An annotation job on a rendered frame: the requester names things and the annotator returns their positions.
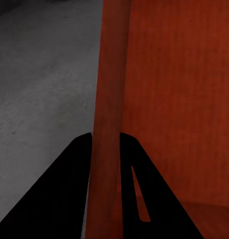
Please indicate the storage box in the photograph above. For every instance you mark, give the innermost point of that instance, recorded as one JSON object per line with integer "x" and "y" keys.
{"x": 163, "y": 78}

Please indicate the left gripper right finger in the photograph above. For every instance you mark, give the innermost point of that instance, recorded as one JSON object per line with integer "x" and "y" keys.
{"x": 168, "y": 218}

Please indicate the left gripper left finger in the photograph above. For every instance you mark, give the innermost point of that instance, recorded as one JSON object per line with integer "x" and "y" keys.
{"x": 54, "y": 207}

